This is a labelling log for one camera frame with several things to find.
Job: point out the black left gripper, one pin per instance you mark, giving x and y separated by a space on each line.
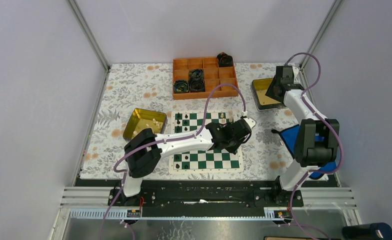
232 148

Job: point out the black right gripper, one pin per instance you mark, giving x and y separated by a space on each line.
269 92

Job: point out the cream chess piece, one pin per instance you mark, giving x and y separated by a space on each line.
230 117

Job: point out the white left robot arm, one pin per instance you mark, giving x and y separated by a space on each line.
145 150

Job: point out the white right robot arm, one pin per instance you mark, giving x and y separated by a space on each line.
303 111

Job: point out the green white chess board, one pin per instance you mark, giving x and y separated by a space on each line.
198 155

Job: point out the floral table mat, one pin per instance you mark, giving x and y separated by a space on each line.
149 86

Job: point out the right gold tin box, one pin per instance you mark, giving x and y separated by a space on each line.
259 88

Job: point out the gold tin box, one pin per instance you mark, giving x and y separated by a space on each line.
141 119
259 88

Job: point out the blue cloth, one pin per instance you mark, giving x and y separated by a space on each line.
311 144

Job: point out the rolled dark tie top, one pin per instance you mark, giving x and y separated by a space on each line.
225 60

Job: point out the rolled dark tie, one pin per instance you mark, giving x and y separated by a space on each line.
196 80
225 60
181 86

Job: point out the rolled dark tie middle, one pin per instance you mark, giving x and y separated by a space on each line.
196 80

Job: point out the orange wooden compartment tray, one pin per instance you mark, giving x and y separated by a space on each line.
222 80

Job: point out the rolled dark tie left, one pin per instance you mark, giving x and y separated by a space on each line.
181 86

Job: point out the left gold tin box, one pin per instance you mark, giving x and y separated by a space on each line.
141 119

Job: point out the dark cylinder bottle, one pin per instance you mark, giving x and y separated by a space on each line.
371 231

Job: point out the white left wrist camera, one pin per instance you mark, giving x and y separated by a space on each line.
251 122

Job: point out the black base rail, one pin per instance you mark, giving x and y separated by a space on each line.
161 198

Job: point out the aluminium frame rail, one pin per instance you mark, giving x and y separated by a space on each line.
327 198

